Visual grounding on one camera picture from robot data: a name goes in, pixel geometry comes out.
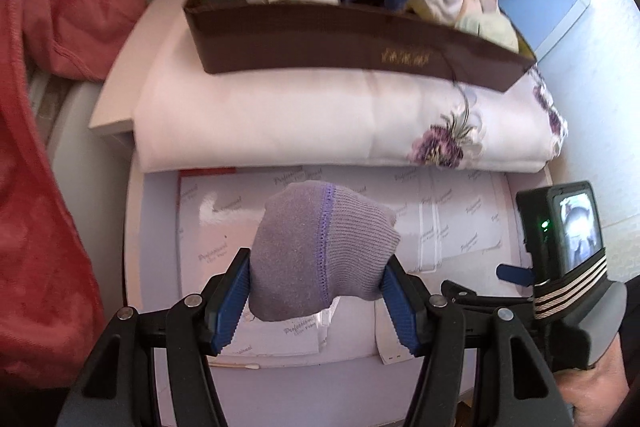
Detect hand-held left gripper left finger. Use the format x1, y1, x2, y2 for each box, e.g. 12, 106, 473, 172
57, 248, 253, 427

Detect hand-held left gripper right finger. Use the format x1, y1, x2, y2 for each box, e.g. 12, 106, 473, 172
382, 253, 573, 427

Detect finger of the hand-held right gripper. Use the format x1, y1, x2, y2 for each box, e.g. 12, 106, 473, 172
496, 263, 536, 288
441, 281, 538, 310

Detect purple grey sock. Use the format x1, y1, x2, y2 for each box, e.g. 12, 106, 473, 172
248, 179, 402, 323

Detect cream knit sock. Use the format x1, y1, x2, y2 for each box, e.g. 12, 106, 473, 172
455, 9, 521, 54

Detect brown tin box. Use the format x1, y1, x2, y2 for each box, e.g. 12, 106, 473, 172
182, 0, 538, 94

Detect person's right hand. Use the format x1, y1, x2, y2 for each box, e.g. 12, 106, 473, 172
555, 334, 633, 427

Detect small white card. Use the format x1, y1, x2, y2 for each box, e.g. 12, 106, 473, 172
376, 329, 416, 365

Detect glossy white paper sheets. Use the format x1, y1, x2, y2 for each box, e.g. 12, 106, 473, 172
177, 164, 513, 355

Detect red packet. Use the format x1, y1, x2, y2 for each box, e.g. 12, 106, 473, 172
178, 166, 236, 178

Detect white floral folded cloth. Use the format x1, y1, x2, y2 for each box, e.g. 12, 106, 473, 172
132, 9, 568, 172

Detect red fleece blanket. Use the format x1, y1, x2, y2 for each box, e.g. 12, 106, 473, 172
0, 0, 151, 390

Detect white nightstand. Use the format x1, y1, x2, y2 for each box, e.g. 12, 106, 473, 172
87, 0, 593, 142

